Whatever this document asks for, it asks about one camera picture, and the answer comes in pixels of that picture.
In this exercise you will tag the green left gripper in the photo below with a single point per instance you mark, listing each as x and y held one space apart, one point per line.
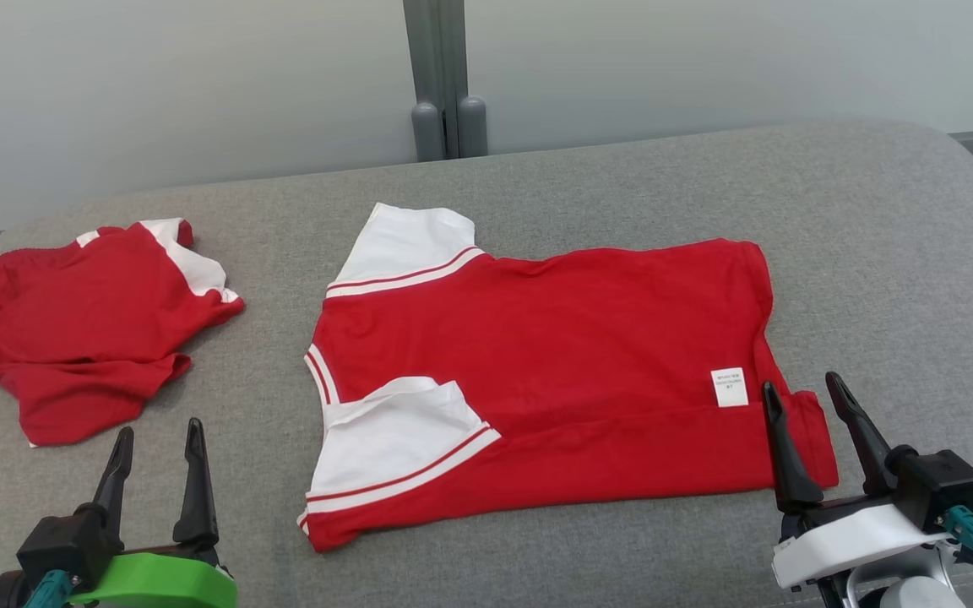
157 583

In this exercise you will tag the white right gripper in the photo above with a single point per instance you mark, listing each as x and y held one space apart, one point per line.
850 536

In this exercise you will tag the red white shorts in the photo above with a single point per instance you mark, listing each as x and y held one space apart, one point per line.
73 329

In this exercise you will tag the red white jersey shirt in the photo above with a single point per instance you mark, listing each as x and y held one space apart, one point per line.
579 338

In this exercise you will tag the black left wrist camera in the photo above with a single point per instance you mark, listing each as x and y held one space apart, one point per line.
68 540

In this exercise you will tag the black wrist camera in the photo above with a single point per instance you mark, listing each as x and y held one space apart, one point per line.
943 485
68 540

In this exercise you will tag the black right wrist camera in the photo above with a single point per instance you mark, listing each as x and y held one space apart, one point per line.
943 485

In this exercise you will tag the grey partition joint post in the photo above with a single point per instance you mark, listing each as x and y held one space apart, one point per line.
444 84

